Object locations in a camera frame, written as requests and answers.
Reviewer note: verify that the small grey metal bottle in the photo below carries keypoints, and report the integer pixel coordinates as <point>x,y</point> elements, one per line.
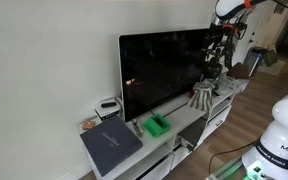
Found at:
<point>136,128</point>

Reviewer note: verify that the white tv stand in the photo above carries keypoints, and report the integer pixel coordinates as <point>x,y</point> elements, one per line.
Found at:
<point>159,155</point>

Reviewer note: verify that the black av receiver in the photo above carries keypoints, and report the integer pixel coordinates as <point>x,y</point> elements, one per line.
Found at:
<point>190,136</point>

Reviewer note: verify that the green bag on floor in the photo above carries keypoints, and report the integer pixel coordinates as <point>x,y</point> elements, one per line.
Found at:
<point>270,58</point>

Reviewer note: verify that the black flat screen tv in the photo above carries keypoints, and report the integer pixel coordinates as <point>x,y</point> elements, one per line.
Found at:
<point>157,67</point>

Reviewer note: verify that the white set-top box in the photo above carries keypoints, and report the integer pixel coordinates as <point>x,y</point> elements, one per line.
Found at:
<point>104,113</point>

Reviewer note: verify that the dark brown pouch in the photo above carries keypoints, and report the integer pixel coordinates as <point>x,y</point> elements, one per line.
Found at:
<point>238,71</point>

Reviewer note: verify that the white game controller box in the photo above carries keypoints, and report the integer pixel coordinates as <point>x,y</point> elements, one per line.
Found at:
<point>226,83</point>

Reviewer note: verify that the black remote control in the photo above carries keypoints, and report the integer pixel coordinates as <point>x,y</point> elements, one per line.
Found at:
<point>108,104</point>

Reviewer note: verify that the potted green plant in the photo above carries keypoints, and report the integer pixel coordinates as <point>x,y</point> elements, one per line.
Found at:
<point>218,50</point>

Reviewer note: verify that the dark grey flat box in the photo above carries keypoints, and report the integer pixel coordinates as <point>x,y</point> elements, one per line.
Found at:
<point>110,143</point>

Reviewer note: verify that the striped grey cloth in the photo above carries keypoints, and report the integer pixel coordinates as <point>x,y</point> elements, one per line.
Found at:
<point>202,95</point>

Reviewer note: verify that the small orange brown box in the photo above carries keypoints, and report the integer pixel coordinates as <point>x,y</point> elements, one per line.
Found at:
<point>88,125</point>

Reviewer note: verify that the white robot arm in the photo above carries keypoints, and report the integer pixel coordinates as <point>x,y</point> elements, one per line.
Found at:
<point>268,158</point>

